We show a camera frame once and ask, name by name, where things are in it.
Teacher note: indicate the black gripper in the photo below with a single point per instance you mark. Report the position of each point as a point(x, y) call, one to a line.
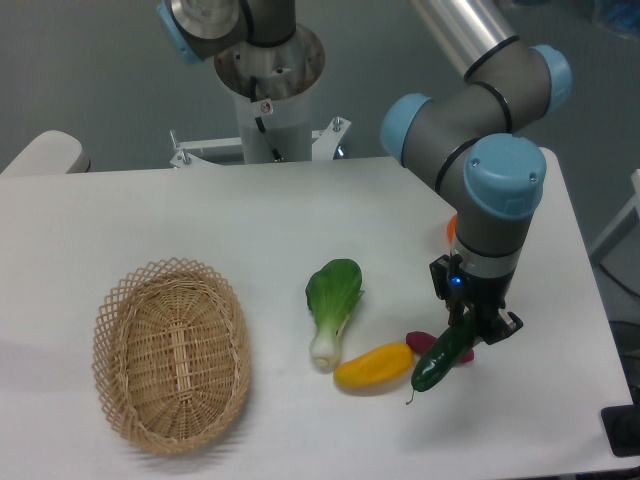
point(463, 291)

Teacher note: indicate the green cucumber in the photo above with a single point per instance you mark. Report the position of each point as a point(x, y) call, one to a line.
point(449, 348)

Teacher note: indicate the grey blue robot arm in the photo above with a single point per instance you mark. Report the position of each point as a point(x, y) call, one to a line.
point(466, 148)

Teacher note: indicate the purple sweet potato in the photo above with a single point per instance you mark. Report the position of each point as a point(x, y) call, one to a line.
point(421, 342)

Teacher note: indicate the orange fruit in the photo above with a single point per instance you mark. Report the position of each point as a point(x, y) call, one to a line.
point(450, 228)

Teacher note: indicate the yellow mango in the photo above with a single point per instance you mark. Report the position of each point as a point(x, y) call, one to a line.
point(383, 364)

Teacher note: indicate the green bok choy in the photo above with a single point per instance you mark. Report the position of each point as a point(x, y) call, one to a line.
point(332, 295)

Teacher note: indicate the black device at table edge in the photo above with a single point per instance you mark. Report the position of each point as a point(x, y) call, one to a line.
point(621, 425)

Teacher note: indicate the woven wicker basket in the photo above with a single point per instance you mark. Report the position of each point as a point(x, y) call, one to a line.
point(171, 356)

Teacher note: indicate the white chair armrest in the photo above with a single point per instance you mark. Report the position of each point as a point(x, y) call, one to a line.
point(50, 153)

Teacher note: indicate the white furniture frame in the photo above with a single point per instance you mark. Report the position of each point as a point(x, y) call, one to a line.
point(618, 227)

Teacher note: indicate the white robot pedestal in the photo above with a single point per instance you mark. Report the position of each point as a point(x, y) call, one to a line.
point(271, 88)

